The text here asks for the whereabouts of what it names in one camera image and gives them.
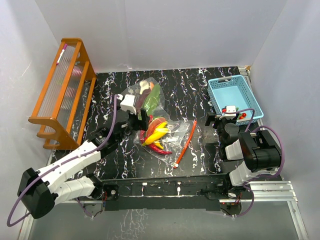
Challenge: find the clear bag with green leaf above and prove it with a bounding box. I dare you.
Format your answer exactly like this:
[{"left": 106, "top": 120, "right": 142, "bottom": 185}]
[{"left": 120, "top": 77, "right": 169, "bottom": 120}]

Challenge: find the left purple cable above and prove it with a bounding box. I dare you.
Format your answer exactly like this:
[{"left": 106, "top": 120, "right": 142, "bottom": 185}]
[{"left": 6, "top": 94, "right": 121, "bottom": 228}]

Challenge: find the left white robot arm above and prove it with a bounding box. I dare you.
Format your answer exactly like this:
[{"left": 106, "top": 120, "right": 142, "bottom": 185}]
[{"left": 17, "top": 108, "right": 150, "bottom": 219}]

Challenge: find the clear zip bag red slider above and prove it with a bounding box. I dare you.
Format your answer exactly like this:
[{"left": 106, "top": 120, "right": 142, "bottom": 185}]
[{"left": 133, "top": 118, "right": 197, "bottom": 169}]

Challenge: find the yellow fake banana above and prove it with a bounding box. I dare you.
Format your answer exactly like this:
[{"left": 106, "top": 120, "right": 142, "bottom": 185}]
[{"left": 142, "top": 121, "right": 169, "bottom": 155}]

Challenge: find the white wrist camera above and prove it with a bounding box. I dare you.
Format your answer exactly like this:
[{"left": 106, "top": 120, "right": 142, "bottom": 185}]
[
  {"left": 219, "top": 105, "right": 237, "bottom": 120},
  {"left": 120, "top": 94, "right": 137, "bottom": 115}
]

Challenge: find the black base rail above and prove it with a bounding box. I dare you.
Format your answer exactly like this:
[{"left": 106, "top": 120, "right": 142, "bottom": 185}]
[{"left": 88, "top": 174, "right": 252, "bottom": 211}]

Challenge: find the light blue plastic basket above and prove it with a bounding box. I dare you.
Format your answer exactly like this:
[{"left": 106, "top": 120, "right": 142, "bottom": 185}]
[{"left": 207, "top": 75, "right": 264, "bottom": 126}]

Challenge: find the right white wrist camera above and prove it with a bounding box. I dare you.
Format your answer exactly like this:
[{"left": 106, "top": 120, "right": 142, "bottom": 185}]
[{"left": 219, "top": 105, "right": 237, "bottom": 120}]

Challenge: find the red fake chili pepper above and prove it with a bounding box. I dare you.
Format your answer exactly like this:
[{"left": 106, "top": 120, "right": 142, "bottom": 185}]
[{"left": 139, "top": 115, "right": 172, "bottom": 155}]

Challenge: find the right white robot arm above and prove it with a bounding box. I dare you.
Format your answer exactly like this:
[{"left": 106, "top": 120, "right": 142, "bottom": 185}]
[{"left": 205, "top": 112, "right": 285, "bottom": 199}]

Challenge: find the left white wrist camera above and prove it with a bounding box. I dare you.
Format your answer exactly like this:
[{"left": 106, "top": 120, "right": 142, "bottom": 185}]
[{"left": 120, "top": 94, "right": 137, "bottom": 115}]

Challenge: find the pink white marker pen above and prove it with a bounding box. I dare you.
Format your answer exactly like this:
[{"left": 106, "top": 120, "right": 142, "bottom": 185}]
[{"left": 56, "top": 43, "right": 68, "bottom": 66}]

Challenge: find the orange wooden rack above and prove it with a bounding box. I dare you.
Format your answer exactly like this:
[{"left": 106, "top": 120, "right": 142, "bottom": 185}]
[{"left": 28, "top": 38, "right": 97, "bottom": 150}]

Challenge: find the fake cherry tomato vine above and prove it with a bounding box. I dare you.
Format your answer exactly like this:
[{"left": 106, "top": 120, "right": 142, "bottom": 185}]
[{"left": 236, "top": 107, "right": 247, "bottom": 120}]

